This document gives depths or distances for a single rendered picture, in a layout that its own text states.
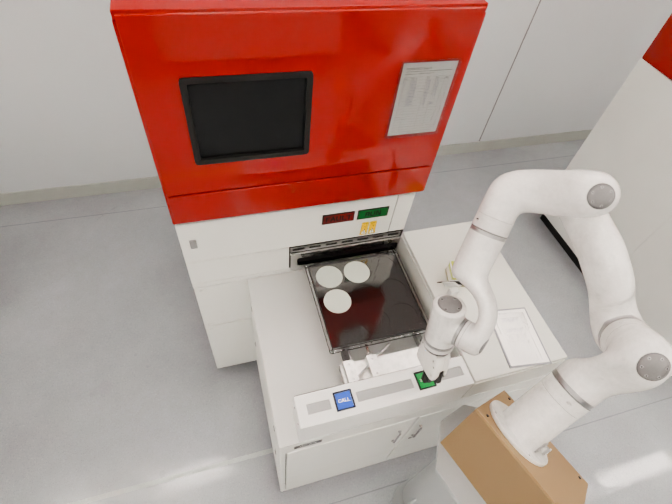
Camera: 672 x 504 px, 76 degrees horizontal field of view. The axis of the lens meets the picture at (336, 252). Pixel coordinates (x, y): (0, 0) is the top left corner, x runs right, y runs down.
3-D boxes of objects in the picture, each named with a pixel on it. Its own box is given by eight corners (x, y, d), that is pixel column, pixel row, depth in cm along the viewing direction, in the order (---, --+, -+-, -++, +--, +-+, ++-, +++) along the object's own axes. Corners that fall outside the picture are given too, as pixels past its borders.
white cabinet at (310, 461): (256, 366, 228) (246, 280, 164) (421, 330, 251) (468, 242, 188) (280, 499, 191) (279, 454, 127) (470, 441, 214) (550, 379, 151)
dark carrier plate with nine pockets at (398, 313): (308, 266, 161) (308, 265, 161) (392, 252, 169) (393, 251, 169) (332, 348, 141) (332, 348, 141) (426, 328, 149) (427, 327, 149)
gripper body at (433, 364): (418, 330, 120) (412, 354, 127) (434, 360, 113) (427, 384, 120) (442, 325, 122) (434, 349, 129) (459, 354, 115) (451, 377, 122)
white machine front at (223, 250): (192, 283, 160) (170, 209, 129) (393, 249, 180) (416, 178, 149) (193, 290, 158) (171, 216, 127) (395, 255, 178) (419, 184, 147)
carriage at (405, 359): (338, 368, 142) (339, 365, 139) (437, 345, 151) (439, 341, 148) (345, 392, 137) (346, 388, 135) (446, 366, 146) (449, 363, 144)
